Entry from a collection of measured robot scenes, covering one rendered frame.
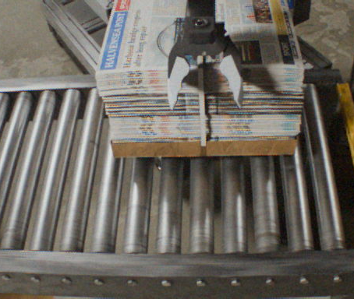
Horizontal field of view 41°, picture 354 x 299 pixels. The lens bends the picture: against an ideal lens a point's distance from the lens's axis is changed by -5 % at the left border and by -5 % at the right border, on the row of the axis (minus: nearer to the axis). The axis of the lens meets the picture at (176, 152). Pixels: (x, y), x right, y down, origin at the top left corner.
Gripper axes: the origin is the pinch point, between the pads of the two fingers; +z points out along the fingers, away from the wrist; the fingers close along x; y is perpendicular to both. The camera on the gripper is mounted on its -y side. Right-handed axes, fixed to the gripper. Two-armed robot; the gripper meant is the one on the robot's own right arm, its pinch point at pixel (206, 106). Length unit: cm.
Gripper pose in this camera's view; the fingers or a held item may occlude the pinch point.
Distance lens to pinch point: 83.1
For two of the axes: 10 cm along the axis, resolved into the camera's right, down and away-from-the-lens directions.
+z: 0.5, 9.5, 3.1
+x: -10.0, 0.2, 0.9
